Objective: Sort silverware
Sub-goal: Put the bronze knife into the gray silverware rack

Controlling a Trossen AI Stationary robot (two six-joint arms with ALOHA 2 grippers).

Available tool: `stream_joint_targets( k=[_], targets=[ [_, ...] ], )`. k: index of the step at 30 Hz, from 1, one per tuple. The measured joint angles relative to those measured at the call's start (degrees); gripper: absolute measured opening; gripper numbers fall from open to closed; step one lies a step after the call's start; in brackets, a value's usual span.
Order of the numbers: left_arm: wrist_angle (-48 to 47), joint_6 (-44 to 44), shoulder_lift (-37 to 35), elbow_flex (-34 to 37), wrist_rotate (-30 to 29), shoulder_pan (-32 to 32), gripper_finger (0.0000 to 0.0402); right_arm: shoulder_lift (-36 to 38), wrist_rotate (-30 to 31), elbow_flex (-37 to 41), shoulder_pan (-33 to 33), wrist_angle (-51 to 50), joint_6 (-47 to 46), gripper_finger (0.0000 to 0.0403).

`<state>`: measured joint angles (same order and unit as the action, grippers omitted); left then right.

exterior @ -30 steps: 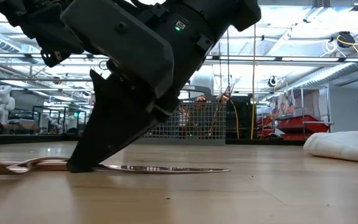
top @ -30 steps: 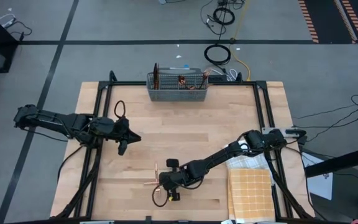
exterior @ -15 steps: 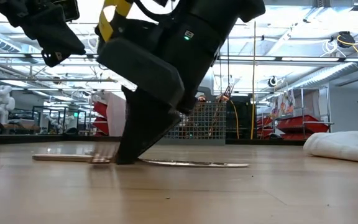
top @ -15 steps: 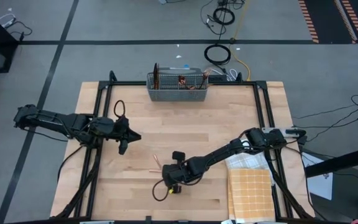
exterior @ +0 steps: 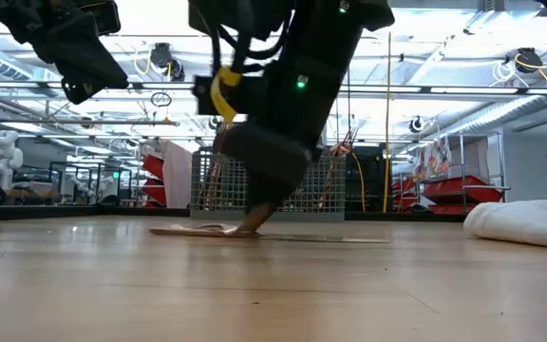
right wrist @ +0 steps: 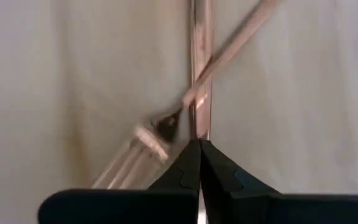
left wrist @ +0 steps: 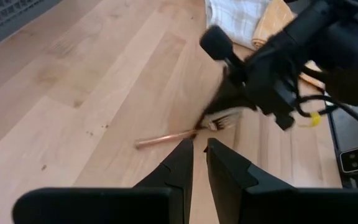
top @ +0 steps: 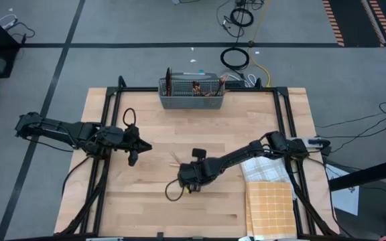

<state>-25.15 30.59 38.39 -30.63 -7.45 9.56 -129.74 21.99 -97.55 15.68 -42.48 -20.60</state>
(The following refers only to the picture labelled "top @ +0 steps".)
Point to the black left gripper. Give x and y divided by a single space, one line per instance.
121 140

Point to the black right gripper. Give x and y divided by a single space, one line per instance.
196 172

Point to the copper cutlery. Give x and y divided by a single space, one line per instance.
174 157

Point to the copper spoon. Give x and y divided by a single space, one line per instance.
208 93
195 87
199 90

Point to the copper fork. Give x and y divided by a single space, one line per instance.
224 79
218 90
221 85

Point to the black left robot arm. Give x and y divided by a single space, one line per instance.
65 132

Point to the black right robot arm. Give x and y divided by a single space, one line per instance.
243 155

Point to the grey plastic cutlery basket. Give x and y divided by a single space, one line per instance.
189 102

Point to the white plaid cloth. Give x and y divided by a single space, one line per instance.
266 172

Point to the orange plaid cloth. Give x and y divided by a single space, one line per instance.
270 211

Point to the black control box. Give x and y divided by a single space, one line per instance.
235 84

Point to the white paper sheet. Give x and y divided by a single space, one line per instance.
345 197

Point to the black desk beam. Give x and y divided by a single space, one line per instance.
364 175

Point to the black mat orange stripes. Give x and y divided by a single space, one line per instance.
354 20

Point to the black aluminium table frame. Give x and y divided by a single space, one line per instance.
136 89

